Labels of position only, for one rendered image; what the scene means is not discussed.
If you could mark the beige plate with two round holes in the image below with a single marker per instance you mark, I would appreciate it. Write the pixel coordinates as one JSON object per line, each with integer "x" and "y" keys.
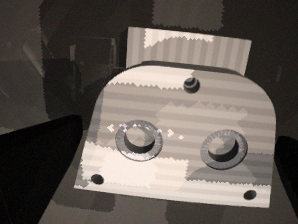
{"x": 184, "y": 119}

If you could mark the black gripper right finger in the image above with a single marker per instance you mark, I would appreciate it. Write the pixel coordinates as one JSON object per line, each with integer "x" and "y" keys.
{"x": 286, "y": 159}

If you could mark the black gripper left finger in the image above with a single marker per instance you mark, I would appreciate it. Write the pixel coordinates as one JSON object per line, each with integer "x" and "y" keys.
{"x": 33, "y": 161}

